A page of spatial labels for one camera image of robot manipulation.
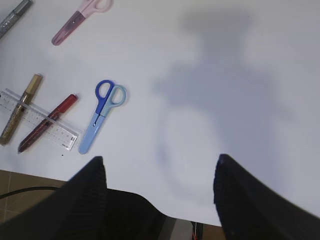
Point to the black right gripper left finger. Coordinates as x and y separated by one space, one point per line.
73 212

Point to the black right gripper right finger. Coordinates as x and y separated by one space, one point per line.
249 210

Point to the red marker pen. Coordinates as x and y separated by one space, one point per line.
47 122

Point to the clear plastic ruler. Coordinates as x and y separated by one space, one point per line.
60 132

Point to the gold marker pen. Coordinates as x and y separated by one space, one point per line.
19 109

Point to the silver marker pen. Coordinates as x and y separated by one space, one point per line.
14 16

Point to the blue scissors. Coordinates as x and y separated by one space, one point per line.
105 105

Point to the pink purple scissors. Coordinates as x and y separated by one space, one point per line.
86 9

